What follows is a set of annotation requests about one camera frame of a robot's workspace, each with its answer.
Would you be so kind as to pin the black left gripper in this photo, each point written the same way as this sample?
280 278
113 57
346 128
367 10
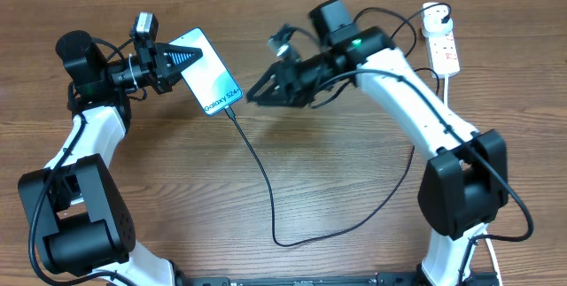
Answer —
150 54

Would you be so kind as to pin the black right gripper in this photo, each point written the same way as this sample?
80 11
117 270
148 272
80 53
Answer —
291 84

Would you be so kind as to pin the blue Samsung Galaxy smartphone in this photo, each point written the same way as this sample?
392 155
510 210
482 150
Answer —
208 78

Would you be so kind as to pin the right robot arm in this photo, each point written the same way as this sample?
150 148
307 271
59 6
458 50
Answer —
465 181

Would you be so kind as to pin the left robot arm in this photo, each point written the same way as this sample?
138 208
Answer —
78 221

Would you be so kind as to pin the white charger plug adapter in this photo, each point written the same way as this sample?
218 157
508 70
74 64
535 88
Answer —
433 23

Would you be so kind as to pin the white power strip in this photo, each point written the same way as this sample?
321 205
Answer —
441 50

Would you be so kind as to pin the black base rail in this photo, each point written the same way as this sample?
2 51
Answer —
332 281

